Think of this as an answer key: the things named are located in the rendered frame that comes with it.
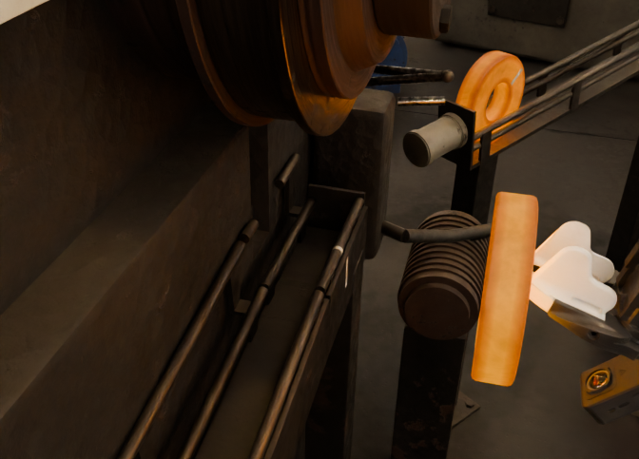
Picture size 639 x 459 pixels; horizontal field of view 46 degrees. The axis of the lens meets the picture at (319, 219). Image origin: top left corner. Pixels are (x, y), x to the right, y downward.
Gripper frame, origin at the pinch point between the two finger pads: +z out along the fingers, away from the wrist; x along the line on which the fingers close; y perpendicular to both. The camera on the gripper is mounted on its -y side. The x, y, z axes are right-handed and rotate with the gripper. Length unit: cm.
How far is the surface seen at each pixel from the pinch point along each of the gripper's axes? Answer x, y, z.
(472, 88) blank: -62, -13, 4
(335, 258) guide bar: -15.0, -17.4, 13.7
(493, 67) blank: -64, -9, 2
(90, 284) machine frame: 14.6, -4.6, 28.4
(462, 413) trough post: -64, -82, -22
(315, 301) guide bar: -7.1, -17.5, 13.8
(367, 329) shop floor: -86, -90, 2
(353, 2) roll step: -2.6, 15.0, 18.9
